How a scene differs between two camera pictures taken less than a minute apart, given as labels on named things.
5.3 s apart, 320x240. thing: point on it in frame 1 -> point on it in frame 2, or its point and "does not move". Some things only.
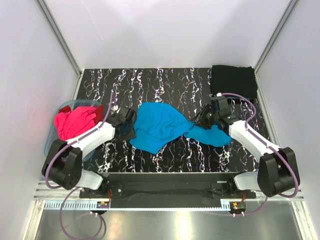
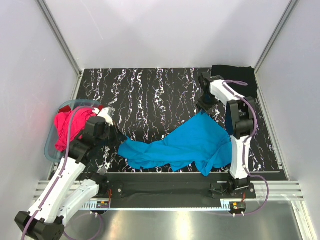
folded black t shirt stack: x=239 y=80 does not move
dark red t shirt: x=98 y=110 does not move
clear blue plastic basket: x=53 y=134 does not move
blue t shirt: x=159 y=125 -> x=204 y=141
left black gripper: x=130 y=125 -> x=113 y=135
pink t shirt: x=70 y=123 does not move
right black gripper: x=203 y=118 -> x=206 y=104
